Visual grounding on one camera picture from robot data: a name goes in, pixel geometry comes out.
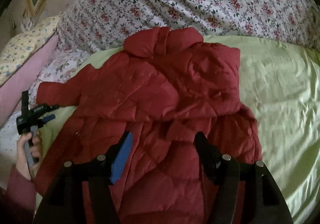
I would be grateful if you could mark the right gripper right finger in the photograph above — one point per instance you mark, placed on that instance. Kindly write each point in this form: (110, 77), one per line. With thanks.
(246, 193)

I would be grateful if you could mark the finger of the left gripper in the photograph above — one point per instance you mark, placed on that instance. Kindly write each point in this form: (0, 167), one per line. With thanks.
(48, 118)
(46, 108)

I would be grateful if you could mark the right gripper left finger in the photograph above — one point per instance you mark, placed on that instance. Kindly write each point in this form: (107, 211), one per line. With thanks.
(80, 193)

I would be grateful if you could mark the red puffer jacket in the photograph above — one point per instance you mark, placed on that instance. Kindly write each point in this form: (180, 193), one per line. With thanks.
(164, 87)

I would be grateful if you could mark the left forearm red sleeve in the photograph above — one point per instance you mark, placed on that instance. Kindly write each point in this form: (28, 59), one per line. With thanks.
(18, 201)

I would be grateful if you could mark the person's left hand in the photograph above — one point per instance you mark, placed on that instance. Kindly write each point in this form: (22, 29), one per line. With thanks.
(36, 151)

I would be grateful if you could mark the pink pillow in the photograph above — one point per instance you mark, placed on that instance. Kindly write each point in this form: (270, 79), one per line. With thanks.
(25, 76)

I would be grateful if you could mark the large flower print sheet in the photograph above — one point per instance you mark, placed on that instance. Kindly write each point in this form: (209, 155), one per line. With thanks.
(60, 69)

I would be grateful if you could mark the yellow floral pillow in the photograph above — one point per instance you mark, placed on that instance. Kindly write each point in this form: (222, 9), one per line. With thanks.
(22, 46)

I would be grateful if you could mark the red floral quilt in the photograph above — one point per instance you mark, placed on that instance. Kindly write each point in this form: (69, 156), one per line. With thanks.
(93, 25)

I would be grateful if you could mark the light green bed sheet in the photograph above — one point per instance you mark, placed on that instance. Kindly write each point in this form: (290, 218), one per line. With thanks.
(279, 83)

